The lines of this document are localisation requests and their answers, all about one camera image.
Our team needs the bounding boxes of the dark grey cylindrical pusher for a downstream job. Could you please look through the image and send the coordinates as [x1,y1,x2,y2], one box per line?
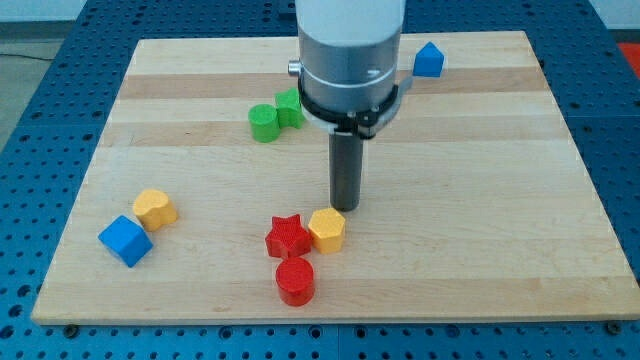
[329,134,363,212]

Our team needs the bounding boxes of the red cylinder block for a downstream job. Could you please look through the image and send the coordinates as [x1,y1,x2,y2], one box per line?
[275,257,315,306]

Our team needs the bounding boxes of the blue cube block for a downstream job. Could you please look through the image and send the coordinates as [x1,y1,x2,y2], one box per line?
[98,215,153,268]

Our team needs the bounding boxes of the green star block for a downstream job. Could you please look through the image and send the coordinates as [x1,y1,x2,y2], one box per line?
[275,88,305,129]

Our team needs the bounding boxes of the blue pentagon block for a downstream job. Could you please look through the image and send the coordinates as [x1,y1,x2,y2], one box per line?
[412,42,445,78]

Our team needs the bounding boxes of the green cylinder block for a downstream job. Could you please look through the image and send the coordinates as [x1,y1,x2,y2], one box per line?
[248,104,280,143]

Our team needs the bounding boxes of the yellow hexagon block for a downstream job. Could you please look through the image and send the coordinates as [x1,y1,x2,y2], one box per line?
[308,207,346,254]

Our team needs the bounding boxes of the wooden board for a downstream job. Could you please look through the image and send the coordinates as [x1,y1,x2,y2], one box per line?
[32,31,639,325]

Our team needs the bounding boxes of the red star block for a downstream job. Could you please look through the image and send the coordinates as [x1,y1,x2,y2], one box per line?
[265,214,312,259]

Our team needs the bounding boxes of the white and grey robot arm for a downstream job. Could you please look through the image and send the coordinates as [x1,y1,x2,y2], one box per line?
[288,0,412,140]

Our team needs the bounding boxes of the yellow heart block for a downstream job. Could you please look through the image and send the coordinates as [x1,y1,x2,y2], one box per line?
[132,189,179,232]

